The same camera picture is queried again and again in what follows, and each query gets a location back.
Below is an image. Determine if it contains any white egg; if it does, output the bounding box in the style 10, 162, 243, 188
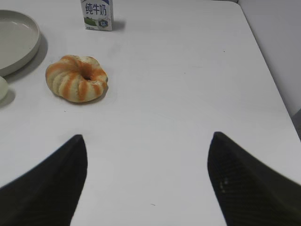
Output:
0, 76, 8, 101

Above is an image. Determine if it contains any white blue milk carton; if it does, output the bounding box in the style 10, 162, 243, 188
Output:
80, 0, 113, 31

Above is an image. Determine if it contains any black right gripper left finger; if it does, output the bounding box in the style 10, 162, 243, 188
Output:
0, 135, 87, 226

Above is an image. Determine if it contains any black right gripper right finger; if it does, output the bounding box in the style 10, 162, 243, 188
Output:
207, 132, 301, 226

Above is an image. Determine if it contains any orange striped round bread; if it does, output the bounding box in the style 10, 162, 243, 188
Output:
45, 55, 108, 103

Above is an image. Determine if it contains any beige round plate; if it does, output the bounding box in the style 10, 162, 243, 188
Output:
0, 9, 40, 77

